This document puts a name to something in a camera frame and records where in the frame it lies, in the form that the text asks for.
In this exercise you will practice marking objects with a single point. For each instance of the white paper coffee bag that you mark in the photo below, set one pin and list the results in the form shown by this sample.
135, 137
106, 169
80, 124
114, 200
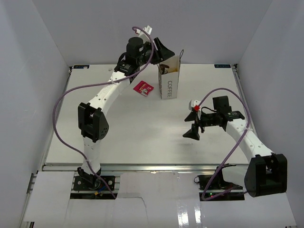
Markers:
168, 83

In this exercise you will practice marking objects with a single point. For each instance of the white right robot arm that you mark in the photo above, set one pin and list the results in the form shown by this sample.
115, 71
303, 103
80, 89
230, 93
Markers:
267, 171

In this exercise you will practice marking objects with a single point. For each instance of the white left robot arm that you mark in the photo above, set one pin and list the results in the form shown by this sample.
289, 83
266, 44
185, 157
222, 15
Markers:
92, 120

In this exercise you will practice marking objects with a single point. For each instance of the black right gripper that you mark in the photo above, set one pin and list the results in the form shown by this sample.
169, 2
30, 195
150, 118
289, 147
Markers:
193, 133

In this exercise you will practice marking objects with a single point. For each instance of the black corner label right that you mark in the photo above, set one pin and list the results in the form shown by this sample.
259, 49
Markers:
222, 66

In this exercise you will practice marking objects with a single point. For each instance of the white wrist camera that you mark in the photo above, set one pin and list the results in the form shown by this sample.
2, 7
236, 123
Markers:
143, 36
194, 106

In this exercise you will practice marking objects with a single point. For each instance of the brown chocolate bar wrapper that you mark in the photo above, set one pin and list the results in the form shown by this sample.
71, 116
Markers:
163, 69

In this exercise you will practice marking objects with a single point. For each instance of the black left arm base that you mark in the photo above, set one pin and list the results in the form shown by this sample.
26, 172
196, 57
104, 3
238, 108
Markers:
88, 186

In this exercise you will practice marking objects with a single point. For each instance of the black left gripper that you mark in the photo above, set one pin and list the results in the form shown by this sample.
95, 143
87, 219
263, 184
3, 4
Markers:
163, 53

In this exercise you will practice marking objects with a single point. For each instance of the black corner label left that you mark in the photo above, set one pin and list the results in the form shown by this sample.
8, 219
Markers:
81, 66

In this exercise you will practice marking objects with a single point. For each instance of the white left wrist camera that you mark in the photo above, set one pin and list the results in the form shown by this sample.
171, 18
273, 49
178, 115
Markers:
143, 36

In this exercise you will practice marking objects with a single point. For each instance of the aluminium table edge rail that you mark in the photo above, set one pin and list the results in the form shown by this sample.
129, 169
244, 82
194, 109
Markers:
153, 164

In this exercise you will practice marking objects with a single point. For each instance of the red snack packet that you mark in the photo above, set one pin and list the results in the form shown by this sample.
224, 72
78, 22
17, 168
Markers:
143, 88

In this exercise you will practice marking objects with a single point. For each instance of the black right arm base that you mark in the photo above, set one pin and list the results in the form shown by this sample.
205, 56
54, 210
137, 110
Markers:
219, 189

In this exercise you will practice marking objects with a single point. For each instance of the black corner label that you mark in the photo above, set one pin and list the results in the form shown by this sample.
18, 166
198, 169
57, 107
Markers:
222, 66
81, 66

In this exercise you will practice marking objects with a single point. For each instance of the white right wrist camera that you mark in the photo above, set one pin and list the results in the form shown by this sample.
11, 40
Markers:
194, 106

